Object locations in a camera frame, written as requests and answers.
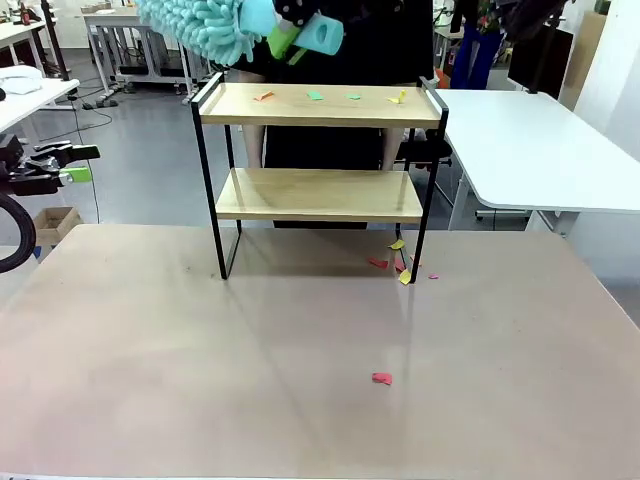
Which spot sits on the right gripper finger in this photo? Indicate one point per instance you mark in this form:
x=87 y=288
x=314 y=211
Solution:
x=295 y=15
x=298 y=56

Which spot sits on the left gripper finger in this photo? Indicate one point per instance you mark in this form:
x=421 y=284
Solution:
x=45 y=181
x=60 y=152

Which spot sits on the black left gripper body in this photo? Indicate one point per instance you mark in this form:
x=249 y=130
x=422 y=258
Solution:
x=10 y=155

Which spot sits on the teal microfibre duster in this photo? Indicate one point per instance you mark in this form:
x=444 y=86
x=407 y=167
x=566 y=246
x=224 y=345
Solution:
x=210 y=30

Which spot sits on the green paper scrap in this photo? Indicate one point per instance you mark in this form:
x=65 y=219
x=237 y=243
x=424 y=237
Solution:
x=314 y=94
x=353 y=96

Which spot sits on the cardboard box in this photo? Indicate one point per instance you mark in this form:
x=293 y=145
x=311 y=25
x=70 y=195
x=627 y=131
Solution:
x=55 y=222

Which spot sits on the white side table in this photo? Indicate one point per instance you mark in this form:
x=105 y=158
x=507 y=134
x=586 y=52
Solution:
x=30 y=102

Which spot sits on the person in black clothes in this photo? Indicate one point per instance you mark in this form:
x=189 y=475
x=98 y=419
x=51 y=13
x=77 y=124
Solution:
x=360 y=65

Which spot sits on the grey floor power strip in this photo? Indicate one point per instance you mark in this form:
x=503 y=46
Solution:
x=100 y=103

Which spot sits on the white cloth bundle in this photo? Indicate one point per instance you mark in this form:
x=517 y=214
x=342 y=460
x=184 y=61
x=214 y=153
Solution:
x=20 y=80

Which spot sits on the yellow paper scrap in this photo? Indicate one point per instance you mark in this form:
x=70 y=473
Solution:
x=397 y=244
x=397 y=97
x=405 y=276

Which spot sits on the black stand pole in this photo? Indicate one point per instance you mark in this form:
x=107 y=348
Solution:
x=52 y=40
x=537 y=85

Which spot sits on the white background table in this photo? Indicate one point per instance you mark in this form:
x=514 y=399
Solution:
x=20 y=31

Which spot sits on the white background workbench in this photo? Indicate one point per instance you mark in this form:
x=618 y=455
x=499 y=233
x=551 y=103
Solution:
x=115 y=21

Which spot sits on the black office chair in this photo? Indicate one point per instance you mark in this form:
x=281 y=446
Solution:
x=435 y=150

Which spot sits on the person in blue trousers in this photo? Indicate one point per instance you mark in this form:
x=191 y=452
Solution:
x=475 y=55

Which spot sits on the black monitor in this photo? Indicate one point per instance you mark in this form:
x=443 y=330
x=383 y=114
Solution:
x=540 y=65

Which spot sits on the large white desk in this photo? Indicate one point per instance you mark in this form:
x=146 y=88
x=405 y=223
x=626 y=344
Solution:
x=525 y=150

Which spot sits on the brown cardboard sheet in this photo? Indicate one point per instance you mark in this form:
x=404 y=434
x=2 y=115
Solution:
x=587 y=45

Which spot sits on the large red paper scrap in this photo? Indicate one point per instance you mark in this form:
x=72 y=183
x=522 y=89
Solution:
x=382 y=378

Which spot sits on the black frame wooden shelf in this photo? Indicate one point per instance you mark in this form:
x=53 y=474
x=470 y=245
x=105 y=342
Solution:
x=320 y=107

